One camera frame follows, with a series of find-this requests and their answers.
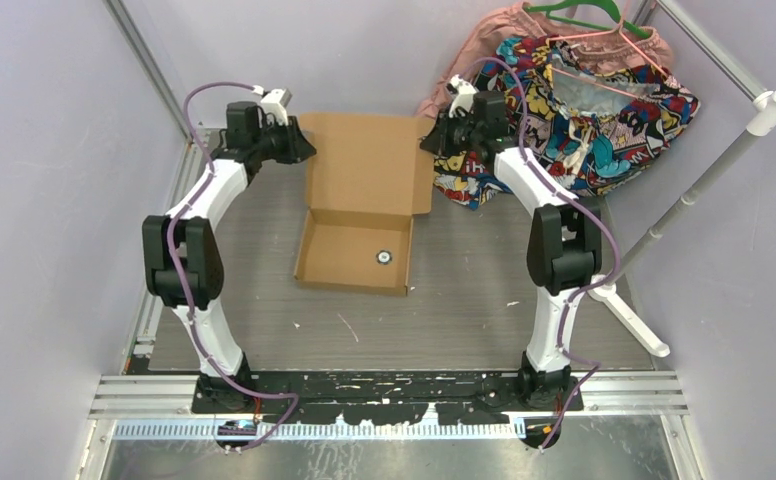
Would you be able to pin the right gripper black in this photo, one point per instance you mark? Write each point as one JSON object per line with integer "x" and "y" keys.
{"x": 436, "y": 140}

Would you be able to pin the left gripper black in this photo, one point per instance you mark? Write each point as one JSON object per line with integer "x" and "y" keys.
{"x": 299, "y": 147}

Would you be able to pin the brown cardboard box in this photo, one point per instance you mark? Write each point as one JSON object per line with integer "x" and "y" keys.
{"x": 364, "y": 188}

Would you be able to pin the small round floor fitting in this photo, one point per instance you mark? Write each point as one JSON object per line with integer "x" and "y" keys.
{"x": 384, "y": 257}

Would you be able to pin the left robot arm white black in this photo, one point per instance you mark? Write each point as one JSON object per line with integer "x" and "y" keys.
{"x": 182, "y": 262}

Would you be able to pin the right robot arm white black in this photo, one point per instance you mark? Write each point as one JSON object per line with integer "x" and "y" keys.
{"x": 565, "y": 244}

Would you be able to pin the colourful comic print shorts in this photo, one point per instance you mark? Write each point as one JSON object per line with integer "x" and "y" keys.
{"x": 591, "y": 131}

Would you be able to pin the green plastic hanger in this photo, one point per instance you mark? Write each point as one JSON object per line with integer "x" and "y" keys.
{"x": 592, "y": 14}

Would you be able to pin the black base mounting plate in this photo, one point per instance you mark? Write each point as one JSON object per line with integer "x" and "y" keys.
{"x": 384, "y": 397}

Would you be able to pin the white grey clothes rack stand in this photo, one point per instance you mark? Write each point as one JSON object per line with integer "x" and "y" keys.
{"x": 760, "y": 125}

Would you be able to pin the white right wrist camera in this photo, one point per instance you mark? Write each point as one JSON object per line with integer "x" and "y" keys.
{"x": 463, "y": 94}

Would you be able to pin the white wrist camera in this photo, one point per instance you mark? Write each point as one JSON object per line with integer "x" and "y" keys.
{"x": 274, "y": 104}
{"x": 463, "y": 94}

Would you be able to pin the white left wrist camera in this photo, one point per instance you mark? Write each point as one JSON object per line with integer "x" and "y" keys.
{"x": 274, "y": 104}

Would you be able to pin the pink wire hanger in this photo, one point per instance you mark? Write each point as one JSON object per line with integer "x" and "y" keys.
{"x": 600, "y": 55}

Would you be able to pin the aluminium corner post left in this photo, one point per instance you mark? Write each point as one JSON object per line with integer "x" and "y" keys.
{"x": 146, "y": 59}

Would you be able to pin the aluminium corner post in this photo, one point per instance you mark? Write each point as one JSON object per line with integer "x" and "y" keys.
{"x": 721, "y": 58}
{"x": 146, "y": 59}

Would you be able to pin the aluminium corner post right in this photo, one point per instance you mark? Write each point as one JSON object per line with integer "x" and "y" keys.
{"x": 721, "y": 58}

